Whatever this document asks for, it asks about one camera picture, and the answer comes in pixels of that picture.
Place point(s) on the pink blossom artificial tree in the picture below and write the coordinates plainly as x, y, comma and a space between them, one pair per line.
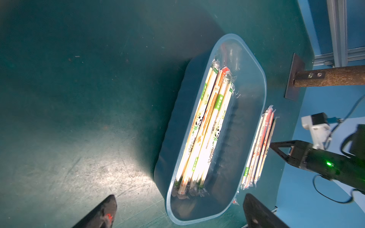
339, 76

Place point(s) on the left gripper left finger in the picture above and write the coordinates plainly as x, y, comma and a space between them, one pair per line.
102, 216

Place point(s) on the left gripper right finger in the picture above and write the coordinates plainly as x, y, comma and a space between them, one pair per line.
259, 216

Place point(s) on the chopsticks bundle in box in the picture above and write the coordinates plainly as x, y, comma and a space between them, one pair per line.
204, 132

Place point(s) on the clear plastic storage box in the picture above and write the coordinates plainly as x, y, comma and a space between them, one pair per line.
236, 136

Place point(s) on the red striped chopsticks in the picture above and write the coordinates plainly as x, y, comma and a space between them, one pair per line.
255, 159

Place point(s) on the aluminium rail frame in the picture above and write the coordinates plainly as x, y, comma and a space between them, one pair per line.
341, 55

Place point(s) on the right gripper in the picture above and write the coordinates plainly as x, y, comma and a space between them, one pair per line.
332, 166

